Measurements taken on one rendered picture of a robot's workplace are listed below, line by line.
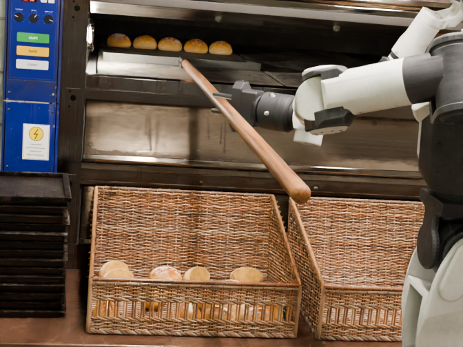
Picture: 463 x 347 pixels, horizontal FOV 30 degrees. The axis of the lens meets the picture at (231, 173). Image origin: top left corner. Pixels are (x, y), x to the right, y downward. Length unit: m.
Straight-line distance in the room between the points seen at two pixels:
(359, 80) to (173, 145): 1.07
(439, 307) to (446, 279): 0.06
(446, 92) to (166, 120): 1.22
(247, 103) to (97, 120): 0.69
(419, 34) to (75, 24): 0.99
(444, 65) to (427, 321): 0.57
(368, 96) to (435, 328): 0.55
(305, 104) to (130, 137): 0.97
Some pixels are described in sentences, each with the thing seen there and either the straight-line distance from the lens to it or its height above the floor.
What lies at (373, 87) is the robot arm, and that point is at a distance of 1.64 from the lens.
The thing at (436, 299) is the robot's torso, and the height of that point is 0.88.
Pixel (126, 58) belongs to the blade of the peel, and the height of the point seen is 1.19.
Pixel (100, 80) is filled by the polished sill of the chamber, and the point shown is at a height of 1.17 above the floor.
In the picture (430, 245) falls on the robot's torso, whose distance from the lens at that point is 1.87.
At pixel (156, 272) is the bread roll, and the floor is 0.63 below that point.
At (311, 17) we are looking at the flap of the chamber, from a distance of 2.48.
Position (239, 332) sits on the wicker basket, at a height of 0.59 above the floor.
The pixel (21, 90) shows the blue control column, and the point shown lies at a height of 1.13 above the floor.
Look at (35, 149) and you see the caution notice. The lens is 2.59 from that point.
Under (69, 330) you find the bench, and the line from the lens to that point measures 2.29.
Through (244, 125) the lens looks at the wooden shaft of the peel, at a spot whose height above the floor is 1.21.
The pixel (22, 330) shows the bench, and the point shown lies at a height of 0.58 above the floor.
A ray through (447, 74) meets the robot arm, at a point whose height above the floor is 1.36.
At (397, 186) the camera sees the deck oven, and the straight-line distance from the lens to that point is 2.80.
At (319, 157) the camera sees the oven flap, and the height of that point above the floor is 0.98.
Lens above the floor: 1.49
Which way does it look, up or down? 13 degrees down
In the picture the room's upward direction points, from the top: 5 degrees clockwise
